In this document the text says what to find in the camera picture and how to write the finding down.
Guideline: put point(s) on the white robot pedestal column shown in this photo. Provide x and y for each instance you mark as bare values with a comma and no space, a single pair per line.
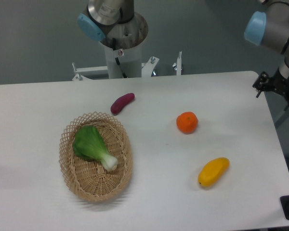
121,32

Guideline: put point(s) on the green bok choy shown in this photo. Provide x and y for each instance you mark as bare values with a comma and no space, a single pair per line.
89,145

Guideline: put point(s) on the yellow mango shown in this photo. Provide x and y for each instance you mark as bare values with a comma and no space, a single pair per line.
213,171

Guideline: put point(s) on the orange tangerine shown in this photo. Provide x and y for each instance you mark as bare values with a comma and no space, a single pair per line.
187,122

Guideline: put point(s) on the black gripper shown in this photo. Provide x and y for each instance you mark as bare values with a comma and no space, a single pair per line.
276,84

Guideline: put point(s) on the purple sweet potato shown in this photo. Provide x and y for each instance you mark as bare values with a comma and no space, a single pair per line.
121,102

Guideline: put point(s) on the white metal mounting frame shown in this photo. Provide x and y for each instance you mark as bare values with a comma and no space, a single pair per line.
148,69

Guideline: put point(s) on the woven wicker basket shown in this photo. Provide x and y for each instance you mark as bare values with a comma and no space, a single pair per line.
89,180

